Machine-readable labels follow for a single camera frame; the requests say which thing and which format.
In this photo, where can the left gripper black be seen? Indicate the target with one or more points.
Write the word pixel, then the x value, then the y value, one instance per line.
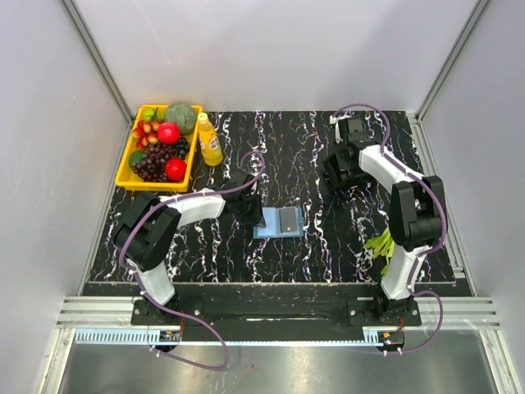
pixel 256 219

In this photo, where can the green avocado fruit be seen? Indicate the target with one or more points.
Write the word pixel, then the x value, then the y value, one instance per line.
pixel 136 157

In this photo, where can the green melon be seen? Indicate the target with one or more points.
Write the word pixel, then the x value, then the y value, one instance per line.
pixel 183 115

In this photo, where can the black card box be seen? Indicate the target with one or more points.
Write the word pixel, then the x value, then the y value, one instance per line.
pixel 342 171

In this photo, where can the dark purple grape bunch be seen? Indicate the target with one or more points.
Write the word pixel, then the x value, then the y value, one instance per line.
pixel 151 168

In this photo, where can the yellow plastic tray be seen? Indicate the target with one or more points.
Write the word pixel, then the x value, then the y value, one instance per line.
pixel 126 179

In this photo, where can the red apple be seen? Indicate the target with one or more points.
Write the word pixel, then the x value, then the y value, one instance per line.
pixel 175 169

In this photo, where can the green lime fruit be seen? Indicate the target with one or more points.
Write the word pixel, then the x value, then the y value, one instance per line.
pixel 150 114

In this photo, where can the yellow juice bottle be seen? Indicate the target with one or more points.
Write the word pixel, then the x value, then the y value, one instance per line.
pixel 209 142

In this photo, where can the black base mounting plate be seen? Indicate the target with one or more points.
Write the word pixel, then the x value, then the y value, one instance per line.
pixel 349 304

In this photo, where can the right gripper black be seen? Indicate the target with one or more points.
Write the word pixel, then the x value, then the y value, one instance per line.
pixel 345 166

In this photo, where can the blue card holder wallet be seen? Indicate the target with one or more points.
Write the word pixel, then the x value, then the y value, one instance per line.
pixel 272 228

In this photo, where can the small red fruit cluster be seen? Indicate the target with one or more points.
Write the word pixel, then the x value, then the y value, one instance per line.
pixel 145 134

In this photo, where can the white celery stalk with leaves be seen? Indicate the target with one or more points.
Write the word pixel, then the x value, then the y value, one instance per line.
pixel 382 246

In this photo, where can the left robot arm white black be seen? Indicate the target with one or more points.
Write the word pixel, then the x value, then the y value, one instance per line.
pixel 145 232

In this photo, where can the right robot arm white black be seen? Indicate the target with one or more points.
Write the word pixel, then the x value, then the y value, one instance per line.
pixel 417 217

